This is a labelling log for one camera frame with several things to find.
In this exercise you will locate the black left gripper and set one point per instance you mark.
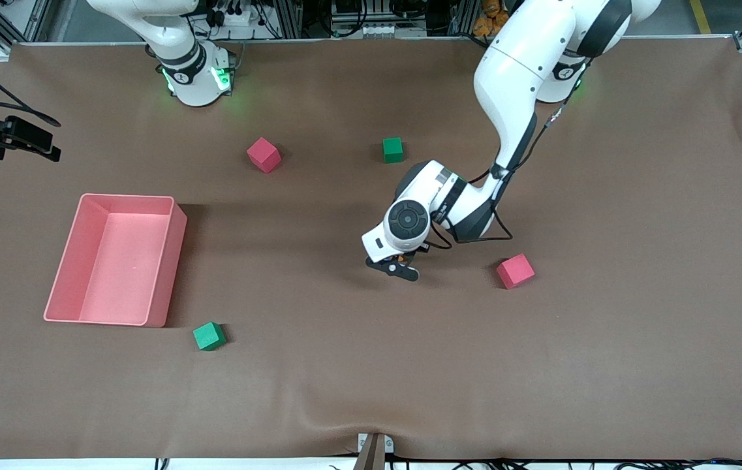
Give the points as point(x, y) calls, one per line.
point(410, 255)

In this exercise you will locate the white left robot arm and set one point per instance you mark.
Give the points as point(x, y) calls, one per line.
point(521, 78)

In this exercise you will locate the bag of orange items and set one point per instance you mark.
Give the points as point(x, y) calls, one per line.
point(489, 18)

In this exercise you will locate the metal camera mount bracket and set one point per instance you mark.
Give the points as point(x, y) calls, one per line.
point(372, 452)

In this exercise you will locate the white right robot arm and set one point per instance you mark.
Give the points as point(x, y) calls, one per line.
point(191, 72)

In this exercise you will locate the electronics rack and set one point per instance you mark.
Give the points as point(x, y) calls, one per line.
point(377, 16)

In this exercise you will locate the green foam cube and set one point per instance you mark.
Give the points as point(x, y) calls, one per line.
point(393, 150)
point(209, 337)

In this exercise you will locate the white power strip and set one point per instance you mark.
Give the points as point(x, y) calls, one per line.
point(233, 16)

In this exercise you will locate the brown table mat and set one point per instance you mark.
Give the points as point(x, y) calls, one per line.
point(370, 365)

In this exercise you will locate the pink plastic bin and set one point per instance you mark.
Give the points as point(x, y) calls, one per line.
point(116, 274)

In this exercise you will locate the pink foam cube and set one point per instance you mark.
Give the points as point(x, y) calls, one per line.
point(515, 271)
point(263, 155)

